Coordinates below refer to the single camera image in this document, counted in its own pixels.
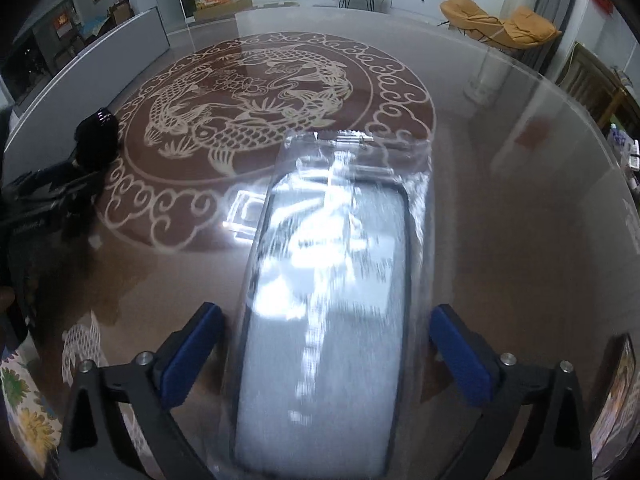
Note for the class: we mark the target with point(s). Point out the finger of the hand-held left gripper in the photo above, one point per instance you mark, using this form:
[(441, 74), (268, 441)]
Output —
[(60, 180), (80, 210)]

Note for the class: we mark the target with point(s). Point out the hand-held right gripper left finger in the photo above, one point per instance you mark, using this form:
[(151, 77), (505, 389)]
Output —
[(192, 360)]

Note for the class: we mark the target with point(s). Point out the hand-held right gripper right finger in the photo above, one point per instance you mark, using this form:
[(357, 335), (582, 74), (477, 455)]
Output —
[(460, 360)]

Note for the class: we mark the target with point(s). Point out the black soft case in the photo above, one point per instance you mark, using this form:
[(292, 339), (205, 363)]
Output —
[(97, 135)]

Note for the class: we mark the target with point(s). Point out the bagged silver filament spool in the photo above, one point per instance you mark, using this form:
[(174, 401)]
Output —
[(325, 335)]

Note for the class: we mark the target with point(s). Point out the dark glass cabinet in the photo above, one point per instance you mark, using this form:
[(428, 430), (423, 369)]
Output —
[(25, 65)]

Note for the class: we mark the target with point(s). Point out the grey partition board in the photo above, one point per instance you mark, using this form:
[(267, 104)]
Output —
[(100, 60)]

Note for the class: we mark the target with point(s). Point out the red orange poster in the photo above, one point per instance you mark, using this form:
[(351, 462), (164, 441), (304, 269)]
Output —
[(62, 22)]

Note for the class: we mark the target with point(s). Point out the table with blue cloth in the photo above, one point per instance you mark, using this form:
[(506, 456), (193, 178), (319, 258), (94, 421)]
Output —
[(95, 25)]

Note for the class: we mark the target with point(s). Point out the floral printed cloth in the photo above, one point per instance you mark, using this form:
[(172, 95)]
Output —
[(25, 410)]

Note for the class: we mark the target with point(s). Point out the cardboard box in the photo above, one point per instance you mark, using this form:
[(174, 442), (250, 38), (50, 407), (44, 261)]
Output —
[(222, 11)]

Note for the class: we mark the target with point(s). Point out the cluttered pile of small items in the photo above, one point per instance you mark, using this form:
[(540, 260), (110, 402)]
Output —
[(625, 145)]

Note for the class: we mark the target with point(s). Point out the wooden chair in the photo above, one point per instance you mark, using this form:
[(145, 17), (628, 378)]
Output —
[(590, 80)]

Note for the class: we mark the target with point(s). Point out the yellow lounge chair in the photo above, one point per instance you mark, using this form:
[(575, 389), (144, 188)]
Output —
[(525, 25)]

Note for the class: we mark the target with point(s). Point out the grey curtain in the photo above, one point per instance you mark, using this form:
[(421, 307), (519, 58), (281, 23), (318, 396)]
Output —
[(555, 0)]

